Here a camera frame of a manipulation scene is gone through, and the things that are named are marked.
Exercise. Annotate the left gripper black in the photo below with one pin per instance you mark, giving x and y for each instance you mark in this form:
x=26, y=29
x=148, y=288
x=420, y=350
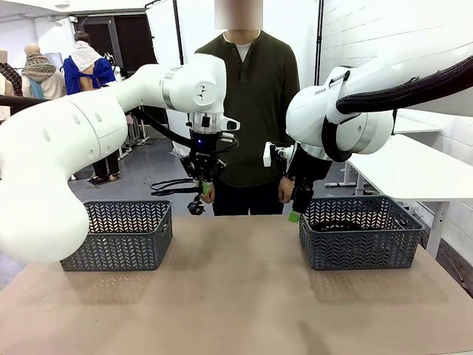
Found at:
x=204, y=146

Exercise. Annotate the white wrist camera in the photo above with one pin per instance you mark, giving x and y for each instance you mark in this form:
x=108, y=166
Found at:
x=268, y=155
x=231, y=125

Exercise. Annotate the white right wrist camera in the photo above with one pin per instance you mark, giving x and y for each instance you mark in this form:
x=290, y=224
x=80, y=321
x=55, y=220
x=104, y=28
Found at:
x=268, y=155

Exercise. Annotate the white back table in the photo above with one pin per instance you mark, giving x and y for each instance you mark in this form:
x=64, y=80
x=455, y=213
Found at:
x=417, y=125

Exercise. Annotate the person's right hand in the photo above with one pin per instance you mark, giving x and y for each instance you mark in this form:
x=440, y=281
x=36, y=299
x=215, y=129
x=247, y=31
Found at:
x=210, y=197

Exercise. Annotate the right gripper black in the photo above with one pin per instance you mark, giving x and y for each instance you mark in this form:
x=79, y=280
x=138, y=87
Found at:
x=308, y=170

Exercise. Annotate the background person in plaid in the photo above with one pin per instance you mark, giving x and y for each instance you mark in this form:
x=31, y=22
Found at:
x=9, y=77

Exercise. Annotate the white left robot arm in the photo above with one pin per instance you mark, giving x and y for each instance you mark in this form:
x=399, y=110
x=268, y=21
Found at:
x=74, y=148

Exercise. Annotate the grey plastic lattice basket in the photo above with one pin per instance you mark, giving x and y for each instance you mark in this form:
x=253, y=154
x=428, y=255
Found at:
x=125, y=236
x=358, y=247

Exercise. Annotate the black vertical stand pole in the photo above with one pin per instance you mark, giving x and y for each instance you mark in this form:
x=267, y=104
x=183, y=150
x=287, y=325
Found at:
x=318, y=44

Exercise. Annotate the large white table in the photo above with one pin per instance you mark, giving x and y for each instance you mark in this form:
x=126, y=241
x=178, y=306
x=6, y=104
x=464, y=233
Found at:
x=406, y=174

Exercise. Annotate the person in green sweater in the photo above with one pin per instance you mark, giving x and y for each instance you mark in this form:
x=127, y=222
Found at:
x=258, y=92

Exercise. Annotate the person's left hand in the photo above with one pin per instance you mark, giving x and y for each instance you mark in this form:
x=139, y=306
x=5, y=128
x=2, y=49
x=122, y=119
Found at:
x=286, y=190

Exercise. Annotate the mannequin with blue jacket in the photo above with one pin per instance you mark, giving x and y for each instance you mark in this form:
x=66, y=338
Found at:
x=79, y=74

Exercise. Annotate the white divider screen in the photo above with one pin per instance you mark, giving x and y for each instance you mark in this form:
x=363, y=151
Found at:
x=166, y=33

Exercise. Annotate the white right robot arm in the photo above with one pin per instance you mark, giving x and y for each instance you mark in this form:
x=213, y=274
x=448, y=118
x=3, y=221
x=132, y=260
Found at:
x=332, y=114

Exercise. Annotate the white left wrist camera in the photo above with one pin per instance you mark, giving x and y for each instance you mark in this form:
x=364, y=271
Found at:
x=231, y=125

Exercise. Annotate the mannequin with patterned scarf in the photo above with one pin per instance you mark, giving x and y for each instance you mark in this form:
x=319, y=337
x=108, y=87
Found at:
x=37, y=70

